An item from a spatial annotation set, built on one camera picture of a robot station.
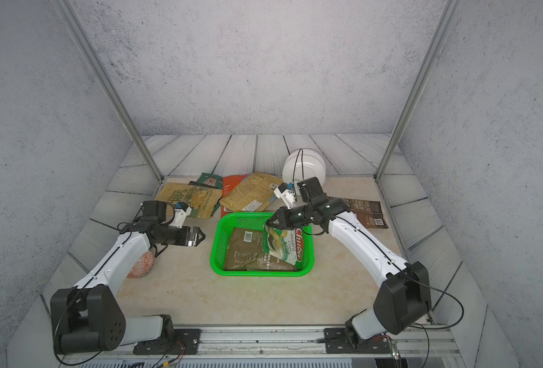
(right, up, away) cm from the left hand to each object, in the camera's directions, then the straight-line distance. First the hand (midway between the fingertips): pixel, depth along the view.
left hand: (196, 234), depth 86 cm
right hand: (+27, +5, -12) cm, 30 cm away
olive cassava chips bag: (+18, -8, +6) cm, 21 cm away
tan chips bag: (+19, +15, +26) cm, 35 cm away
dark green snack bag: (-5, +22, +33) cm, 40 cm away
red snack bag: (+6, +20, +31) cm, 38 cm away
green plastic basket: (+8, -5, +1) cm, 10 cm away
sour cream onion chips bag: (-4, +11, +19) cm, 23 cm away
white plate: (+47, +27, +18) cm, 57 cm away
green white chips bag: (+33, -3, -4) cm, 34 cm away
